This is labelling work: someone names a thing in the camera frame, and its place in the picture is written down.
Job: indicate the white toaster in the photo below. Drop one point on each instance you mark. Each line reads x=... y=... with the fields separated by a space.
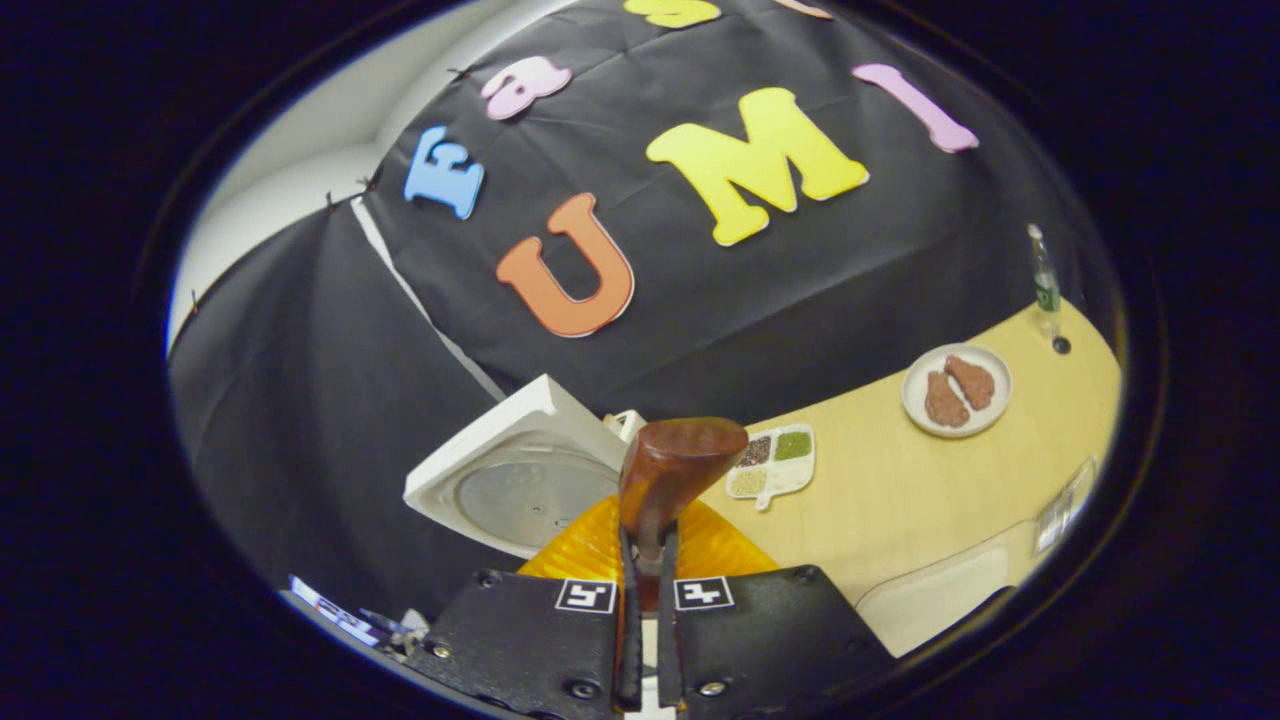
x=630 y=425

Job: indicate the white divided seasoning dish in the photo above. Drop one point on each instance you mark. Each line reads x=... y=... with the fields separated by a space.
x=775 y=470

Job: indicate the clear plastic water bottle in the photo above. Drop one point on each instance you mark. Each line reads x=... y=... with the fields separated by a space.
x=1045 y=285

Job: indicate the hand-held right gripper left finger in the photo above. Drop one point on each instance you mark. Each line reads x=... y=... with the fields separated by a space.
x=520 y=630

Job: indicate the computer monitor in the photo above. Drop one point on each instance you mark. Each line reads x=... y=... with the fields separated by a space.
x=330 y=605

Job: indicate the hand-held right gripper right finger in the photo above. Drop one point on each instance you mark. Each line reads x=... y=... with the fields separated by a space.
x=770 y=630

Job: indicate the brown wooden spoon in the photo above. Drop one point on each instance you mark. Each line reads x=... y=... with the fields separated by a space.
x=680 y=460

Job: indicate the white round plate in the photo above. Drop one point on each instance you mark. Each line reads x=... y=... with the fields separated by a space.
x=990 y=415

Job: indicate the white rice cooker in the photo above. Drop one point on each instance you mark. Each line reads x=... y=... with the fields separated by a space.
x=520 y=500

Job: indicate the brown meat piece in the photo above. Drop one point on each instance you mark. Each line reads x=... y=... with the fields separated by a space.
x=945 y=400
x=972 y=382

